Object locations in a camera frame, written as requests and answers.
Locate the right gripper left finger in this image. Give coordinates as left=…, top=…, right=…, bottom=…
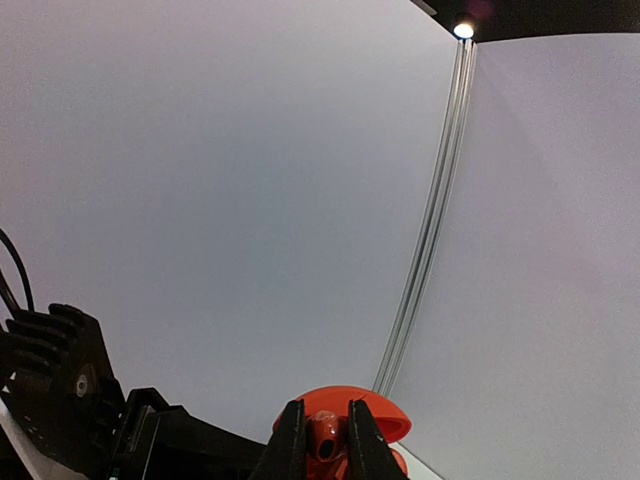
left=249, top=400, right=306, bottom=480

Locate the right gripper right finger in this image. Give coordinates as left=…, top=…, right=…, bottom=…
left=347, top=398, right=412, bottom=480

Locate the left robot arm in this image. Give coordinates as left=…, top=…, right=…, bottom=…
left=1, top=388, right=265, bottom=479

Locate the red charging case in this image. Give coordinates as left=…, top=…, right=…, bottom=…
left=250, top=386, right=411, bottom=479

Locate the red earbud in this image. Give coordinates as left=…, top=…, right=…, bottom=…
left=306, top=410, right=348, bottom=463

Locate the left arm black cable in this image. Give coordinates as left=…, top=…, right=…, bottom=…
left=0, top=228, right=36, bottom=316

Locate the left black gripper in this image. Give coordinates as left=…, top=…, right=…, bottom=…
left=107, top=387, right=265, bottom=479

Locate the left aluminium frame post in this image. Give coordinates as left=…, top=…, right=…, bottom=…
left=373, top=39, right=476, bottom=397

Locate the round ceiling lamp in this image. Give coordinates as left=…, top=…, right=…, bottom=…
left=452, top=17, right=476, bottom=40

